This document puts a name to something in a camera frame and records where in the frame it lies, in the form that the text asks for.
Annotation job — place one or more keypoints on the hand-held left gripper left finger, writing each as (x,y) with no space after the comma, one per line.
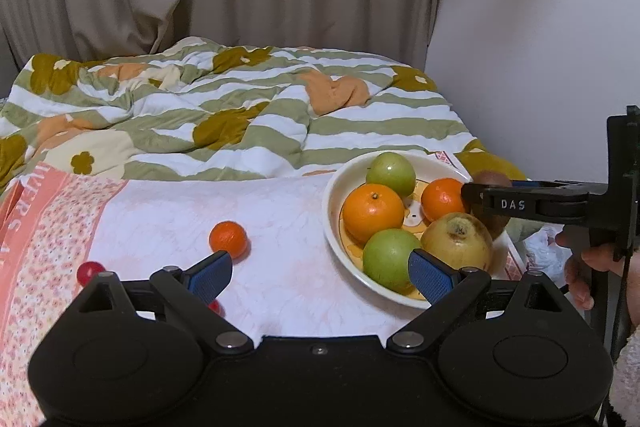
(212,274)

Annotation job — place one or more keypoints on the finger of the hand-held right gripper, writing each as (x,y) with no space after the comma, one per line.
(545,204)
(575,184)

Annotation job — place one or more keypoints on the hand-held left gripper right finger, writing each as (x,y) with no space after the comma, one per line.
(430,277)

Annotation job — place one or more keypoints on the yellow pear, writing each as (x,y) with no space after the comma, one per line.
(456,242)

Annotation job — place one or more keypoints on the green apple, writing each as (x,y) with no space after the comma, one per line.
(391,171)
(390,257)

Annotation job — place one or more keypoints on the brown kiwi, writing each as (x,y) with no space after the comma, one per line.
(492,178)

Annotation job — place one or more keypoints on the large orange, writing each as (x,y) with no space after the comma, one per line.
(373,213)
(442,202)

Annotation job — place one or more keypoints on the cream bowl with cartoon print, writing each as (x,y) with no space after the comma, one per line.
(332,217)

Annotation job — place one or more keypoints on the person's right forearm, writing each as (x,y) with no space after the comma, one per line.
(627,357)

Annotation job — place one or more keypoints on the person's right hand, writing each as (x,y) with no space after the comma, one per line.
(582,267)

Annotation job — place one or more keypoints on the red cherry tomato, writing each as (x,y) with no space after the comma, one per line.
(90,272)
(215,306)

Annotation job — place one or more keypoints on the small mandarin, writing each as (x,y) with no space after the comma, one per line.
(228,239)

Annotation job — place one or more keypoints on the pink floral tablecloth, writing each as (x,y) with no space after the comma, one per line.
(150,227)

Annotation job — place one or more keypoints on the striped flower blanket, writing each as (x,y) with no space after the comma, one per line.
(225,107)

